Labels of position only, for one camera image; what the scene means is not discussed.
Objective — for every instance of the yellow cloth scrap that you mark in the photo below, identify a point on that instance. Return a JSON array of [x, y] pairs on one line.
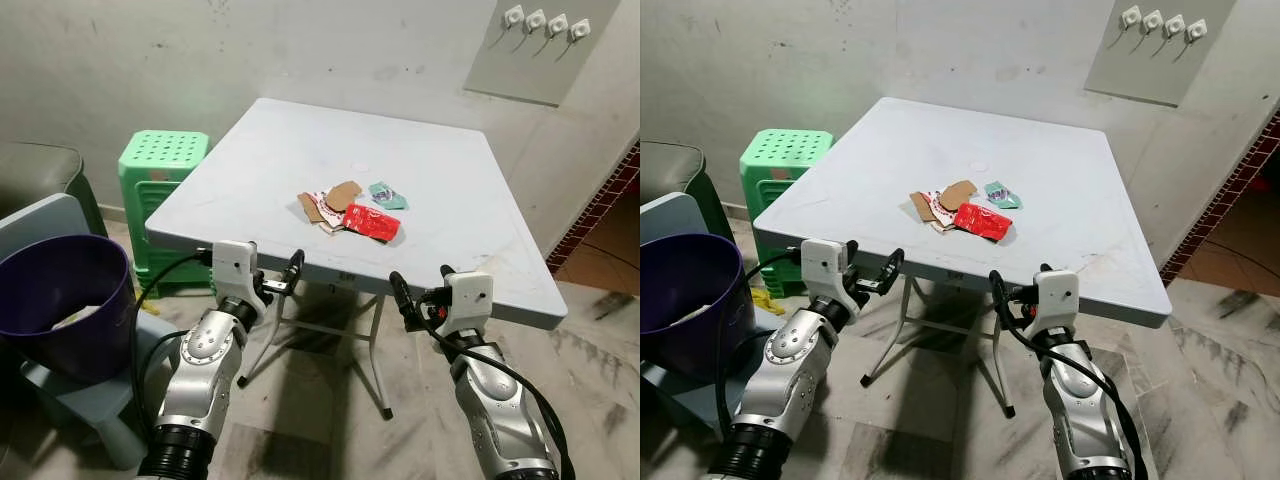
[[150, 306], [767, 302]]

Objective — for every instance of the teal crumpled wrapper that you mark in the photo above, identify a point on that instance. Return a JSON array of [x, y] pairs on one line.
[[1002, 194], [386, 194]]

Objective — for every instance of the brown cardboard scrap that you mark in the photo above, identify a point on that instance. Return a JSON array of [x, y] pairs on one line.
[[345, 193], [958, 192]]

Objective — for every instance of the white red-printed paper wrapper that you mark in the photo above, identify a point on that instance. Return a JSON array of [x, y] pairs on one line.
[[326, 208], [938, 208]]

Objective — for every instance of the purple plastic rubbish bin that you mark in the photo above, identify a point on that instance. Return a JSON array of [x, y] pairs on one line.
[[690, 275], [60, 275]]

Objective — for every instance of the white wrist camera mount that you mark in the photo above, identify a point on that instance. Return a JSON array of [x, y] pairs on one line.
[[468, 298], [822, 266], [233, 268], [1058, 298]]

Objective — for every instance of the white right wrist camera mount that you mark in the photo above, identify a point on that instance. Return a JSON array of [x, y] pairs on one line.
[[1058, 298], [468, 298]]

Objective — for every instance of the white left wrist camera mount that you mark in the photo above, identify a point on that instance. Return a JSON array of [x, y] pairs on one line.
[[822, 266], [233, 268]]

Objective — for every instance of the pale blue plastic chair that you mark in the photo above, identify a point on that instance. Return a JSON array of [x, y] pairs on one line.
[[40, 215], [662, 208]]

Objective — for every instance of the white wall switch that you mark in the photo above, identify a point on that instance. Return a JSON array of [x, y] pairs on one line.
[[1131, 15], [1153, 20], [558, 25], [1196, 31], [514, 15], [1174, 26], [536, 20], [579, 31]]

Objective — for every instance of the white crumpled paper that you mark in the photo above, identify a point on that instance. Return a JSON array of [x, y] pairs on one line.
[[693, 314], [78, 316]]

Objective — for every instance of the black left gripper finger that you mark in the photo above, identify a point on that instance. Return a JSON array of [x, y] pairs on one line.
[[254, 260], [894, 268], [297, 268], [852, 258]]

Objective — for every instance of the grey wall switch panel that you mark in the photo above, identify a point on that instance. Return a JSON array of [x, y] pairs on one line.
[[1140, 70], [520, 70]]

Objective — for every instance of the red snack packet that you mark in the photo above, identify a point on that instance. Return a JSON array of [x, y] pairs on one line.
[[983, 221], [372, 222]]

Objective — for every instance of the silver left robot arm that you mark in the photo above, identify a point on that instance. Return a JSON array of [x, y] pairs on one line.
[[780, 375], [200, 370]]

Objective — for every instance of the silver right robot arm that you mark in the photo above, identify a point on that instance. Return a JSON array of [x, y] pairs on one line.
[[1085, 420], [500, 410]]

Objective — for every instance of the light grey folding table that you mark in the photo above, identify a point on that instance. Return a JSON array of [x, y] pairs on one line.
[[270, 170], [880, 165]]

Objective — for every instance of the green plastic stool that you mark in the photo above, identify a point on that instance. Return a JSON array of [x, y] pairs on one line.
[[160, 160], [785, 155]]

